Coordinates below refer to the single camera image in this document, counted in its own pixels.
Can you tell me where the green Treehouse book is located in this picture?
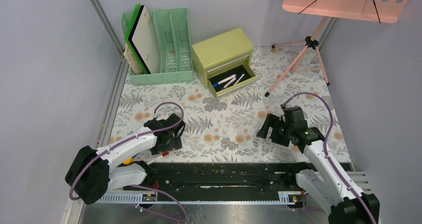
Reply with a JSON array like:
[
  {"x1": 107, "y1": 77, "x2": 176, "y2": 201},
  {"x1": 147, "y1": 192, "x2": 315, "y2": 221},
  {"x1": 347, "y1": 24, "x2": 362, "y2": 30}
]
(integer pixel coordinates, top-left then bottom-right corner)
[{"x1": 123, "y1": 49, "x2": 140, "y2": 75}]

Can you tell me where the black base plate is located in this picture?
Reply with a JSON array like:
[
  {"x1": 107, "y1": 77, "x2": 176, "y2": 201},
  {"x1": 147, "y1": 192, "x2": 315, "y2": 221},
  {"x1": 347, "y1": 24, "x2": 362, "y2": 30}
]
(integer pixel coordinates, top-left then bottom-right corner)
[{"x1": 91, "y1": 161, "x2": 353, "y2": 203}]

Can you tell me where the purple cartoon book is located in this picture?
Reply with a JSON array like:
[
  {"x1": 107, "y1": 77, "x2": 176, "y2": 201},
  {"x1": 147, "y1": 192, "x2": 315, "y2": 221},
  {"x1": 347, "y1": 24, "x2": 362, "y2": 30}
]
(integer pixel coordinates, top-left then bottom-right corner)
[{"x1": 123, "y1": 44, "x2": 144, "y2": 75}]

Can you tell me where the white blue marker pen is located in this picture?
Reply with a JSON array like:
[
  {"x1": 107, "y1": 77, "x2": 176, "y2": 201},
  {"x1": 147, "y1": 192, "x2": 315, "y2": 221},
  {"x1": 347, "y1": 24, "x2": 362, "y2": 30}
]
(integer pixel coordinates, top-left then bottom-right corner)
[{"x1": 220, "y1": 78, "x2": 236, "y2": 91}]

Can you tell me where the white perforated board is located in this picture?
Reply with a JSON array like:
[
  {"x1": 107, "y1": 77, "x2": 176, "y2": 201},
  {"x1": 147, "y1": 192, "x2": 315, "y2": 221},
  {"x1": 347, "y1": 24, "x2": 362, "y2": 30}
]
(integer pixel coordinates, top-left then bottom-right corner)
[{"x1": 133, "y1": 5, "x2": 161, "y2": 74}]

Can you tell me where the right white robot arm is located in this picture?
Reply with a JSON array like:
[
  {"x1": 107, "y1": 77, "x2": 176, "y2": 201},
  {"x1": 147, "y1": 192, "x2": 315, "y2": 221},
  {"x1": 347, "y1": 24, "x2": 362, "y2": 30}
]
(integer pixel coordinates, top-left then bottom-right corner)
[{"x1": 257, "y1": 107, "x2": 380, "y2": 224}]

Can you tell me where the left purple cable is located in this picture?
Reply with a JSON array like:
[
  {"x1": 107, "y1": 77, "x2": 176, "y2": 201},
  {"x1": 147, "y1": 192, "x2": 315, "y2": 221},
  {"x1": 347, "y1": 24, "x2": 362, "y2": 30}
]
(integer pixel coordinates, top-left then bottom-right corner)
[{"x1": 68, "y1": 102, "x2": 185, "y2": 201}]

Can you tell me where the white red marker pen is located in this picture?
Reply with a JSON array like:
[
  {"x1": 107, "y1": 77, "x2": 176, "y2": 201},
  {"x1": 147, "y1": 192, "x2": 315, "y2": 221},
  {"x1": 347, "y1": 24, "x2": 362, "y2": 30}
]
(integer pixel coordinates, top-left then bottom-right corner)
[{"x1": 146, "y1": 152, "x2": 169, "y2": 165}]

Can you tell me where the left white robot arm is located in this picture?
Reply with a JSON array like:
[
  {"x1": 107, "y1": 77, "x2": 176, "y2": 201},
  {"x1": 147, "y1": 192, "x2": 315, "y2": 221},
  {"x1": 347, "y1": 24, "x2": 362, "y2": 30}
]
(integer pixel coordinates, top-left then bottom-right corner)
[{"x1": 65, "y1": 113, "x2": 186, "y2": 205}]

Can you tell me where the aluminium rail frame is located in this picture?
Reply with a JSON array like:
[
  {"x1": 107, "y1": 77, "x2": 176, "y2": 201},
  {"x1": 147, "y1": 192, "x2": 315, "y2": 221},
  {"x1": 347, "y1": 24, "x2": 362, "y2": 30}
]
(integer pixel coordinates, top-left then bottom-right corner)
[{"x1": 67, "y1": 0, "x2": 132, "y2": 224}]

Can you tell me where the mint green file organizer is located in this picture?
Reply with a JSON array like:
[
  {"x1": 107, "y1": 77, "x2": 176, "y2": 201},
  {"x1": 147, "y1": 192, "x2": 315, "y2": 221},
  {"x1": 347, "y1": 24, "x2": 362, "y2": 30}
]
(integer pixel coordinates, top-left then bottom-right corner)
[{"x1": 121, "y1": 8, "x2": 194, "y2": 86}]

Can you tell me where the yellow tape measure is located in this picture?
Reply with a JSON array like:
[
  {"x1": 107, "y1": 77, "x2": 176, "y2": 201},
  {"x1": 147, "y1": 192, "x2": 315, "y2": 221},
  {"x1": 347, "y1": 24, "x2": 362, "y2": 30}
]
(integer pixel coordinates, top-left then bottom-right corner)
[{"x1": 123, "y1": 157, "x2": 135, "y2": 166}]

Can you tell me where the slim blue white pen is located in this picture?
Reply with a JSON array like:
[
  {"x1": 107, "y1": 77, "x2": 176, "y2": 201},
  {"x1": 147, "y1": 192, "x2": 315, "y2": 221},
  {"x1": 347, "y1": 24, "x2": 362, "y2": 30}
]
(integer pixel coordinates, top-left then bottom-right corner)
[{"x1": 233, "y1": 73, "x2": 245, "y2": 85}]

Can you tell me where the yellow-green drawer cabinet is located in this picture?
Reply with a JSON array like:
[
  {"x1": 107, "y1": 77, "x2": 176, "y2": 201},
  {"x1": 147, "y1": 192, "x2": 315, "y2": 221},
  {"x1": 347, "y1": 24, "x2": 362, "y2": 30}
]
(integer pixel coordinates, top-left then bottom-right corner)
[{"x1": 191, "y1": 28, "x2": 259, "y2": 98}]

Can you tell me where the floral table mat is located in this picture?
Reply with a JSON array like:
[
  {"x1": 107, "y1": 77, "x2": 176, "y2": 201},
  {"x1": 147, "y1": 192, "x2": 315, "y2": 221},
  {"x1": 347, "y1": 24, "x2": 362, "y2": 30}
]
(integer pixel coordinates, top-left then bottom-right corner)
[{"x1": 109, "y1": 47, "x2": 351, "y2": 163}]

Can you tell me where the green clip file folder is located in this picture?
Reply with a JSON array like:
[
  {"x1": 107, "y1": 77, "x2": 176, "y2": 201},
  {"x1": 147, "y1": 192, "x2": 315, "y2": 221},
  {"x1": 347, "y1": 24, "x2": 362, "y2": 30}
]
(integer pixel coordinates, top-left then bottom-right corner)
[{"x1": 125, "y1": 3, "x2": 151, "y2": 74}]

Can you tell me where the pink music stand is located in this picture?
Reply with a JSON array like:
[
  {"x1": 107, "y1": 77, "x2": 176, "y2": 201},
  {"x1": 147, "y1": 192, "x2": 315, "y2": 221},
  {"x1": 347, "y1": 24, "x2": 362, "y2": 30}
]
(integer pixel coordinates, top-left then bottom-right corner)
[{"x1": 265, "y1": 0, "x2": 410, "y2": 97}]

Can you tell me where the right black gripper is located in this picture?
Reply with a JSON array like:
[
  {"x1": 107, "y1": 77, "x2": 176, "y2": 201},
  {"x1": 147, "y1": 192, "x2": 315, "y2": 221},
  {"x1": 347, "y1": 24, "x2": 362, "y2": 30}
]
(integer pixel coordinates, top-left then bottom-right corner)
[{"x1": 256, "y1": 113, "x2": 294, "y2": 147}]

